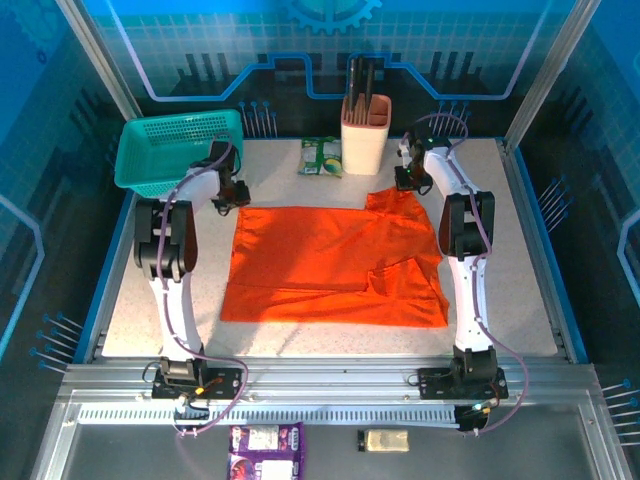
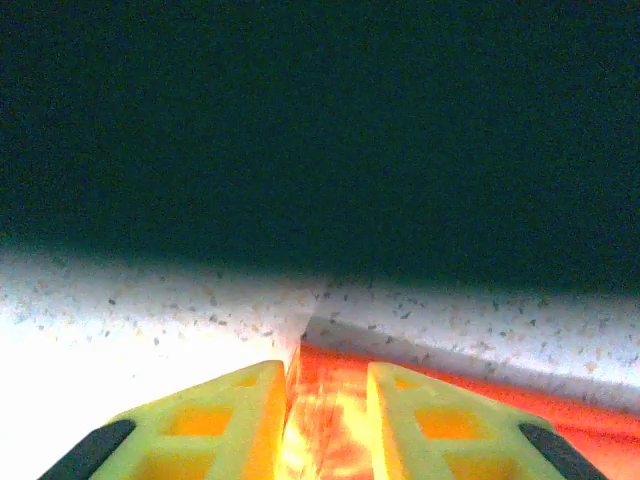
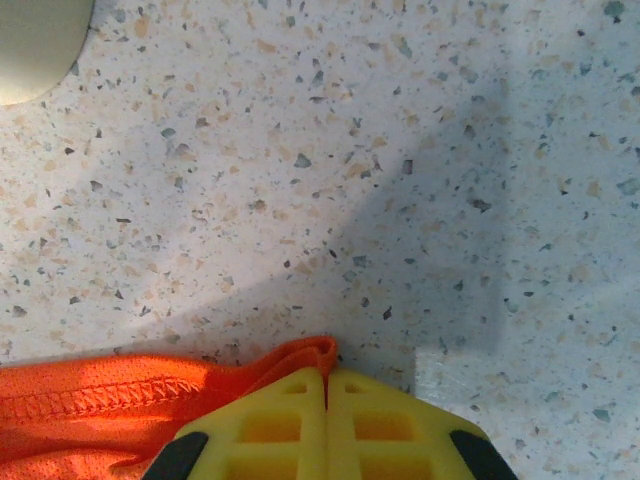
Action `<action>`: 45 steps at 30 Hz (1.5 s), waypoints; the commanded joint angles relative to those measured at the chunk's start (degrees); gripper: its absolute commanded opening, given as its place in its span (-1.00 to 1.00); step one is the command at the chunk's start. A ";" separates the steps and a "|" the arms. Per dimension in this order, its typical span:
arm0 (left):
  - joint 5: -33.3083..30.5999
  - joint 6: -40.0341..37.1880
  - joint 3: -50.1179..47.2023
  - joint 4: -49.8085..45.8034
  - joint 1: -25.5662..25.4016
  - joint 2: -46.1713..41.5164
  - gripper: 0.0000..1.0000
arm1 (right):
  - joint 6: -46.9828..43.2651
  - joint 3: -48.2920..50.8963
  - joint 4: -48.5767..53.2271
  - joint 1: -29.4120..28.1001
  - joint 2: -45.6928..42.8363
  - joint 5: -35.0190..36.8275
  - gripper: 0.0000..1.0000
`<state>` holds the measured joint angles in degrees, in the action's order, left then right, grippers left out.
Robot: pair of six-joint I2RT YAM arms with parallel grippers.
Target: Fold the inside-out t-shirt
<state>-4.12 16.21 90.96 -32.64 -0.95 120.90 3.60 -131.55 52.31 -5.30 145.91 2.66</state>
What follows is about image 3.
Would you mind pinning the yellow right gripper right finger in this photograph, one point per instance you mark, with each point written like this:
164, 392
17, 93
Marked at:
390, 450

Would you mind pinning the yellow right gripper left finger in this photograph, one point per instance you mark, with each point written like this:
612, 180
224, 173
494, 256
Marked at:
280, 450

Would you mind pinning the orange t-shirt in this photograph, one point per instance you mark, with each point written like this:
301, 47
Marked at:
90, 415

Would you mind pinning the cream utensil holder pink rim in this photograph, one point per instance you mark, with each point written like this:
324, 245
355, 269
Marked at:
35, 45

